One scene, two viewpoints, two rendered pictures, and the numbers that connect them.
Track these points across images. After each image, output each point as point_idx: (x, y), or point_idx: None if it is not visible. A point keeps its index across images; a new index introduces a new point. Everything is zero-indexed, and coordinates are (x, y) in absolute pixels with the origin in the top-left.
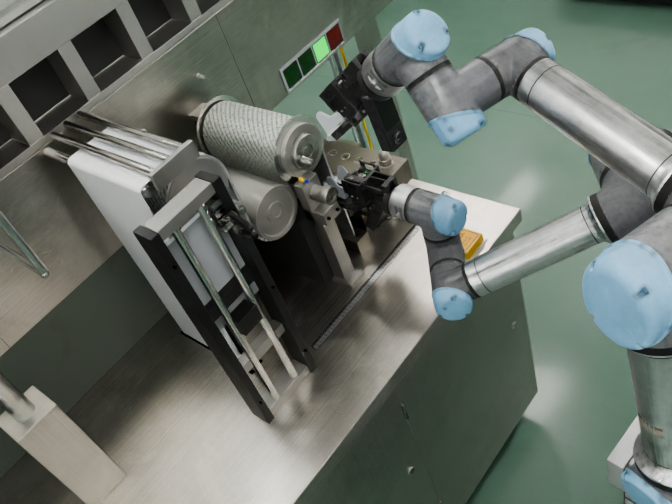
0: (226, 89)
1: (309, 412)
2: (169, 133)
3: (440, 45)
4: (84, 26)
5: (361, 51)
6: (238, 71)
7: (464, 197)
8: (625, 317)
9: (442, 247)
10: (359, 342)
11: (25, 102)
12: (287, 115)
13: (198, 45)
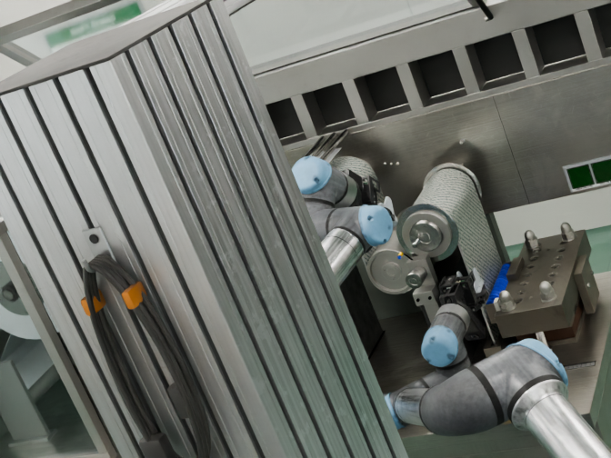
0: (492, 162)
1: None
2: (422, 175)
3: (303, 185)
4: (365, 73)
5: (345, 170)
6: (510, 151)
7: (591, 375)
8: None
9: (435, 373)
10: None
11: (330, 108)
12: (439, 202)
13: (468, 115)
